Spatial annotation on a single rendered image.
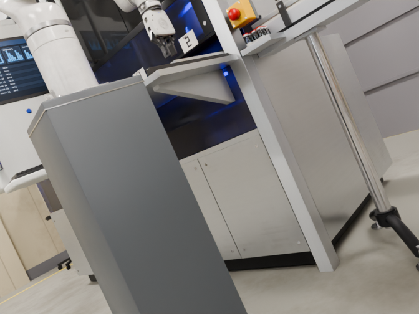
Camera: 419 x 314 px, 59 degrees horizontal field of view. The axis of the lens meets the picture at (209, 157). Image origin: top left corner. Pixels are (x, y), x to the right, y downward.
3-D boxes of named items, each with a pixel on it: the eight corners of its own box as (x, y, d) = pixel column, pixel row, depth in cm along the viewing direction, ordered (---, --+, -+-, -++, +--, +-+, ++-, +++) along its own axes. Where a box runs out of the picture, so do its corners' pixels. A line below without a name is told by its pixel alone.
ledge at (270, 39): (262, 52, 144) (260, 47, 144) (290, 35, 135) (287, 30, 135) (242, 56, 134) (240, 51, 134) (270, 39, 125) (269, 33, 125)
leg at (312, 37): (382, 222, 144) (304, 37, 140) (406, 218, 138) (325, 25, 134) (375, 232, 137) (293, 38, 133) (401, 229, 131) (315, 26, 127)
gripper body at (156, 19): (146, 4, 132) (159, 33, 133) (166, 4, 140) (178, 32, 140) (134, 15, 138) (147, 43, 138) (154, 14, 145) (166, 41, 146)
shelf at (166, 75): (145, 118, 189) (143, 114, 189) (250, 56, 141) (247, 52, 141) (60, 146, 154) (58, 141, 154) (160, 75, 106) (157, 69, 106)
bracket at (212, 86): (229, 103, 144) (216, 72, 143) (235, 100, 142) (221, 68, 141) (169, 125, 119) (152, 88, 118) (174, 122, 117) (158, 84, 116)
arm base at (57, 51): (52, 101, 83) (16, 24, 82) (38, 124, 99) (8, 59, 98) (126, 80, 94) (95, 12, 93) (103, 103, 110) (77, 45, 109)
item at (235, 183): (174, 227, 353) (135, 141, 348) (398, 177, 212) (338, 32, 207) (83, 286, 279) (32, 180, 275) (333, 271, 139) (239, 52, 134)
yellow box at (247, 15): (244, 27, 137) (236, 9, 137) (259, 17, 132) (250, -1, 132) (232, 28, 132) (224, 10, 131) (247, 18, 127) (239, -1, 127)
